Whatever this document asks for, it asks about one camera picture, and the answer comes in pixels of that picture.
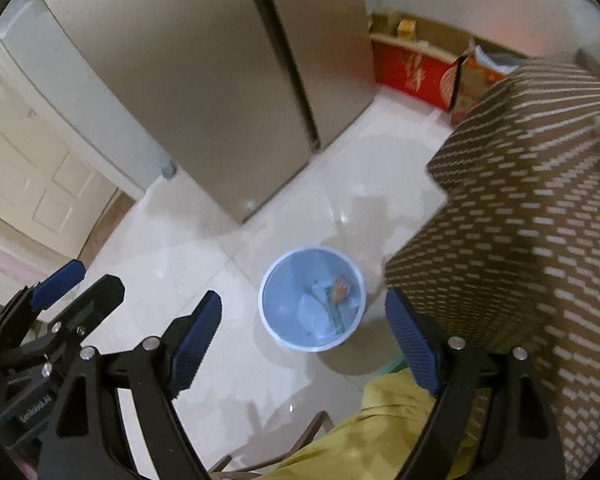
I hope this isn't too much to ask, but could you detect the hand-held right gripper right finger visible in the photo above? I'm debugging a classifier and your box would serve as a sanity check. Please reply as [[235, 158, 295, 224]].
[[384, 288, 566, 480]]

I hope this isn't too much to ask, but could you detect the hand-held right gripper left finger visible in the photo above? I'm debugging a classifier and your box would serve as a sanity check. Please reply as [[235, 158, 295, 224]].
[[39, 290, 223, 480]]

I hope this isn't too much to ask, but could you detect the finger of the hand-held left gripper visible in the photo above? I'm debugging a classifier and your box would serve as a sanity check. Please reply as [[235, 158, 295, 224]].
[[45, 274, 126, 356], [0, 259, 87, 356]]

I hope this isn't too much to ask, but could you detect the blue plastic waste bin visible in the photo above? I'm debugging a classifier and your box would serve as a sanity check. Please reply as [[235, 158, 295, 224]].
[[258, 247, 367, 352]]

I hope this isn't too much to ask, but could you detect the teal white wrapper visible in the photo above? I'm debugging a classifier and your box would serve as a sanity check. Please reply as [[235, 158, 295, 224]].
[[323, 285, 348, 337]]

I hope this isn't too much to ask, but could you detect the orange snack wrapper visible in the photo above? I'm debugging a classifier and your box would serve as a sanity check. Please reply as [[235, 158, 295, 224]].
[[330, 275, 354, 304]]

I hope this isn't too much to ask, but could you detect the person's yellow garment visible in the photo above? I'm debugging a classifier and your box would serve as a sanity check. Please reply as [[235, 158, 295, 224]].
[[260, 367, 481, 480]]

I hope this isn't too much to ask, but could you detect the crumpled white paper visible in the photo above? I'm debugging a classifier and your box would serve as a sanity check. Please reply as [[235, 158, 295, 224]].
[[299, 280, 357, 342]]

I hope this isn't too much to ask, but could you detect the cream panel door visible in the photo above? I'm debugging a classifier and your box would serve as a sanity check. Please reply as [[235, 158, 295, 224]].
[[0, 35, 122, 263]]

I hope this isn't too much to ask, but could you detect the wooden chair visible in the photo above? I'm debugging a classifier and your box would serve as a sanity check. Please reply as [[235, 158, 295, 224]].
[[209, 410, 337, 477]]

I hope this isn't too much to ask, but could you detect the brown patterned tablecloth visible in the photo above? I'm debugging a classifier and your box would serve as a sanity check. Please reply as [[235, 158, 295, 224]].
[[384, 55, 600, 480]]

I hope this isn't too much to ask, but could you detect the beige double-door refrigerator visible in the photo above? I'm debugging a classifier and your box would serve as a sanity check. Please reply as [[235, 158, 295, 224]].
[[30, 0, 381, 224]]

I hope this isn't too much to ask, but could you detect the brown printed cardboard box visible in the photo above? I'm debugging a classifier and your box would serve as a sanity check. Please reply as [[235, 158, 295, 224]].
[[449, 54, 507, 127]]

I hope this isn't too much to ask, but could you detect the red cardboard box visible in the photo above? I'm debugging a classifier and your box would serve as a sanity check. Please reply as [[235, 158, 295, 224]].
[[369, 7, 476, 112]]

